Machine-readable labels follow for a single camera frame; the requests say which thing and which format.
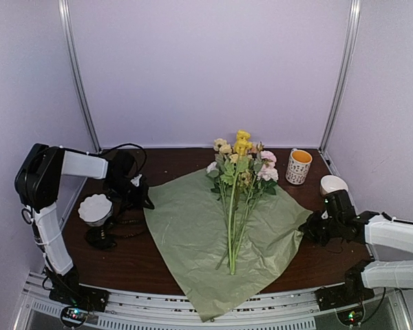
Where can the aluminium frame post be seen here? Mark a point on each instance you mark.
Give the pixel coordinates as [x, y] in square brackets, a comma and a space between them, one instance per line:
[66, 21]
[346, 59]

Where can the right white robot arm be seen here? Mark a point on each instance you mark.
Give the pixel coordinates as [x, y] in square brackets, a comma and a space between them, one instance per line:
[383, 230]

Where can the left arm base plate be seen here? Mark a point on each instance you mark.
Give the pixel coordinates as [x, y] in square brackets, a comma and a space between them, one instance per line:
[87, 298]

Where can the pale yellow fake flower stem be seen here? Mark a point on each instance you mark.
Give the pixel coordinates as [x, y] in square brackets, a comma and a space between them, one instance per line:
[223, 151]

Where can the right aluminium frame post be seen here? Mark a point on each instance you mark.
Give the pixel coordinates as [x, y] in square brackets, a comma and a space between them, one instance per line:
[346, 59]

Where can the black ribbon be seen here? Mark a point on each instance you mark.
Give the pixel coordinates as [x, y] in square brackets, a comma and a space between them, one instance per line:
[104, 238]

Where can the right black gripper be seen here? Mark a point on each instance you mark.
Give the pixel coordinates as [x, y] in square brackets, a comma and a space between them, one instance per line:
[309, 226]

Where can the pink and green wrapping paper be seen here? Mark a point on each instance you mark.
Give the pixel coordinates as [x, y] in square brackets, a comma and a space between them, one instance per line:
[189, 228]

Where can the left aluminium frame post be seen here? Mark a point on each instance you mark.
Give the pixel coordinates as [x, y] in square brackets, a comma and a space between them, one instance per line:
[66, 21]

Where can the small white patterned bowl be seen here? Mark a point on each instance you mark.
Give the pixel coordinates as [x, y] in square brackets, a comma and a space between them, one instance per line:
[331, 183]

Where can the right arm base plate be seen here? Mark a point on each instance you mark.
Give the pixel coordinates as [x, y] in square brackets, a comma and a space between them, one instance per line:
[338, 296]

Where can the bright yellow fake flower stem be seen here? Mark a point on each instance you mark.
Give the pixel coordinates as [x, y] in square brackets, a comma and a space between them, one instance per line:
[239, 163]

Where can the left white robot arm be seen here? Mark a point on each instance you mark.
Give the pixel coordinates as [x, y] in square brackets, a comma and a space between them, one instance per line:
[38, 181]

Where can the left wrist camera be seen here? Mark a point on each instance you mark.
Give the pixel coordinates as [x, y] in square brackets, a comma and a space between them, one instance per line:
[137, 180]

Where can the front aluminium rail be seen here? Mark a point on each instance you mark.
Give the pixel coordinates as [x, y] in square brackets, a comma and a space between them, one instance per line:
[312, 308]

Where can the pink fake flower stem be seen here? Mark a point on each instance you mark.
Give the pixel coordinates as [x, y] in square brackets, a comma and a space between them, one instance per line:
[260, 178]

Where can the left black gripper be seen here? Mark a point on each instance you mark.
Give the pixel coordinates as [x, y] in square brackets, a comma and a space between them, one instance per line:
[140, 201]

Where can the white scalloped bowl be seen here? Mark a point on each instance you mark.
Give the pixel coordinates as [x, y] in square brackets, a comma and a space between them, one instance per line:
[95, 210]

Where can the patterned mug with yellow inside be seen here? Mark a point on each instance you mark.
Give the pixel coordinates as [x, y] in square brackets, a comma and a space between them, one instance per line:
[299, 162]

